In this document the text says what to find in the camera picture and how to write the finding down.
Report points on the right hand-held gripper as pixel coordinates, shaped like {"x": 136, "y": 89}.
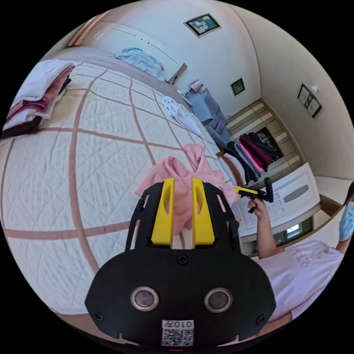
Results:
{"x": 258, "y": 195}

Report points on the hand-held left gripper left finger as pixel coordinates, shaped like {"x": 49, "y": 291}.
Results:
{"x": 161, "y": 215}

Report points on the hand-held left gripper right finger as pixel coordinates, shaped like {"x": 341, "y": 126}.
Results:
{"x": 203, "y": 218}

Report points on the light pink short sleeve shirt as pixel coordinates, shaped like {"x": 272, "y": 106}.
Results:
{"x": 179, "y": 171}

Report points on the person's right forearm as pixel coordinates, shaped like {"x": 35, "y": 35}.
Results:
{"x": 267, "y": 237}

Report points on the person's right hand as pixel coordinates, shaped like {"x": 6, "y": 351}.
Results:
{"x": 257, "y": 207}

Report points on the wardrobe with hanging clothes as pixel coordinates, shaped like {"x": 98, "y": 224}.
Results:
{"x": 257, "y": 152}

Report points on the white panelled door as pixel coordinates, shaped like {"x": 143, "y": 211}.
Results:
{"x": 293, "y": 190}

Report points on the bed with checked white quilt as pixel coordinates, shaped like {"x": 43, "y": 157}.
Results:
{"x": 96, "y": 166}

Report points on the grey blue armchair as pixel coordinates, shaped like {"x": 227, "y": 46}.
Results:
{"x": 207, "y": 110}

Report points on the white garment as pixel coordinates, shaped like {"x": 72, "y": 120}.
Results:
{"x": 181, "y": 114}

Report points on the person's body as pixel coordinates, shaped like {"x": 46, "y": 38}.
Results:
{"x": 304, "y": 273}

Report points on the small green framed picture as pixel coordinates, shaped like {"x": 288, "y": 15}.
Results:
{"x": 237, "y": 86}

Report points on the dark framed picture set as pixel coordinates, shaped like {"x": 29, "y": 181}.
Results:
{"x": 309, "y": 100}

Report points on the table lamp with patterned shade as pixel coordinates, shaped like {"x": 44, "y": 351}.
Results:
{"x": 195, "y": 85}

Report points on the light blue garment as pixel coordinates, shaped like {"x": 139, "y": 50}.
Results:
{"x": 141, "y": 60}

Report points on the framed flower picture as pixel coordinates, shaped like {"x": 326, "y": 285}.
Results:
{"x": 202, "y": 25}

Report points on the pile of clothes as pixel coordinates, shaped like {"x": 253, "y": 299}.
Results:
{"x": 36, "y": 94}

